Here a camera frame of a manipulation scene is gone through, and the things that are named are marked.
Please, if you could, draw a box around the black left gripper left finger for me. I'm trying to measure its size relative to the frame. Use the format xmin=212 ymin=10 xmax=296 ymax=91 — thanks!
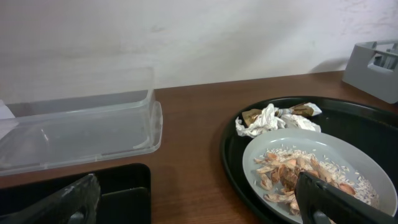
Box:
xmin=1 ymin=174 xmax=101 ymax=224

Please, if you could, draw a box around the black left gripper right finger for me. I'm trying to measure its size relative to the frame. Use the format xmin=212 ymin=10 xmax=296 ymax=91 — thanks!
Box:
xmin=295 ymin=172 xmax=397 ymax=224

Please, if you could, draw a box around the grey dishwasher rack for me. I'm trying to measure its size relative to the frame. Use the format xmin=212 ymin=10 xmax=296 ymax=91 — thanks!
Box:
xmin=342 ymin=39 xmax=397 ymax=104

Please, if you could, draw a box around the black rectangular tray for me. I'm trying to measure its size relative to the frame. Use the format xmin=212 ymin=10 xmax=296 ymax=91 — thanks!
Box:
xmin=1 ymin=164 xmax=151 ymax=224

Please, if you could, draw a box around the food scraps and rice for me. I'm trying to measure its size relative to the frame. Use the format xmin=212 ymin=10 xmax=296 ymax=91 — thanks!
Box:
xmin=253 ymin=148 xmax=379 ymax=216

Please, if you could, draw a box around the grey plate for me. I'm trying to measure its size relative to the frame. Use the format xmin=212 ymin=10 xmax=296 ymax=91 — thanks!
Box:
xmin=239 ymin=129 xmax=397 ymax=223

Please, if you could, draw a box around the clear plastic bin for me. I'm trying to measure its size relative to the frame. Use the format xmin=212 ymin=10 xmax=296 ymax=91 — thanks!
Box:
xmin=1 ymin=67 xmax=163 ymax=176

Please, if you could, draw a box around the round black tray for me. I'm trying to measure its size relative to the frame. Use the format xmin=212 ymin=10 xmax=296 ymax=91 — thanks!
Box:
xmin=220 ymin=96 xmax=397 ymax=223

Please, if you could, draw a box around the crumpled white tissue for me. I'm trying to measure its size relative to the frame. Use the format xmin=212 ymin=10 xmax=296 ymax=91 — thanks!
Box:
xmin=235 ymin=103 xmax=321 ymax=138

